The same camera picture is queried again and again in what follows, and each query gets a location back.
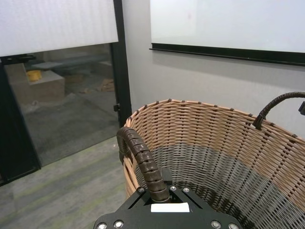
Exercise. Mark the black door post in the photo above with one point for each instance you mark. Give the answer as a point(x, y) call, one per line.
point(122, 59)

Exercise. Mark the wide black column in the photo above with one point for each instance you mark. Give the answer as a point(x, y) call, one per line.
point(14, 143)

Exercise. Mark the black whiteboard tray rail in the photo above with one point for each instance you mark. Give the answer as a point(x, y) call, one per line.
point(214, 52)

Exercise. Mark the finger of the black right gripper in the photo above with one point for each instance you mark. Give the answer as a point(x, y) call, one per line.
point(302, 107)

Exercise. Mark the white wall whiteboard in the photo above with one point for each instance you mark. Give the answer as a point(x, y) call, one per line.
point(226, 23)

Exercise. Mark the beige concrete block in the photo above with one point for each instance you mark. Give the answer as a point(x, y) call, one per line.
point(45, 88)

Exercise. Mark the yellow bucket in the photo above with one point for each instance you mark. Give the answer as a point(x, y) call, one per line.
point(33, 76)

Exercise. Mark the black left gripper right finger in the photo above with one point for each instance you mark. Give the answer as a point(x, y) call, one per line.
point(167, 177)

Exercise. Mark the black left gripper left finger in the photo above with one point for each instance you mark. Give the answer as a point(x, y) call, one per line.
point(137, 196)

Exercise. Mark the woven tan grey laundry basket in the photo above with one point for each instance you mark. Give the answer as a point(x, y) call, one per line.
point(214, 155)

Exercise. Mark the black door latch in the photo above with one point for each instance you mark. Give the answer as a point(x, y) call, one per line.
point(116, 107)

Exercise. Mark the brown wood scraps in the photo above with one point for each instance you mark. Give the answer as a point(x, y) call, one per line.
point(106, 85)

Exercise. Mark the black horizontal door bar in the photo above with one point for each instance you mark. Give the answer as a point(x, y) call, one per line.
point(21, 58)

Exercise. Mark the frosted white glass panel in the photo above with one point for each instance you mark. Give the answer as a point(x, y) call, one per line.
point(59, 23)

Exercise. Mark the grey stone slab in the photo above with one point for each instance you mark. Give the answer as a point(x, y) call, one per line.
point(71, 62)

